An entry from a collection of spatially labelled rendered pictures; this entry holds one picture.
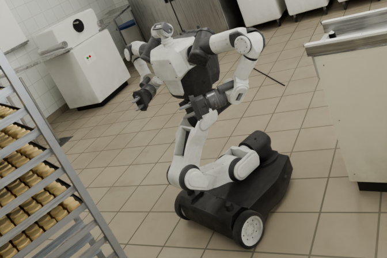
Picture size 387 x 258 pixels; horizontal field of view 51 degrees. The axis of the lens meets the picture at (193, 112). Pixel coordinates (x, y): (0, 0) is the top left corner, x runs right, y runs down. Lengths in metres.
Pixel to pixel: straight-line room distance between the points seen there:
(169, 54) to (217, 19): 3.81
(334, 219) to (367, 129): 0.51
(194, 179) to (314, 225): 0.68
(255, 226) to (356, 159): 0.64
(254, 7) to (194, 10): 0.83
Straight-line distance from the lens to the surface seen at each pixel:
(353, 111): 2.11
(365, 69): 1.98
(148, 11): 6.24
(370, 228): 2.23
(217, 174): 2.30
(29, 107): 1.54
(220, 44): 1.81
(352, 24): 2.24
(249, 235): 2.27
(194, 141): 2.14
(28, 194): 1.63
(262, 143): 2.49
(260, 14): 5.84
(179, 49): 1.98
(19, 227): 1.66
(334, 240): 2.21
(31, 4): 6.47
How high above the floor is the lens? 1.54
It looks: 22 degrees down
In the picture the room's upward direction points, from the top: 24 degrees counter-clockwise
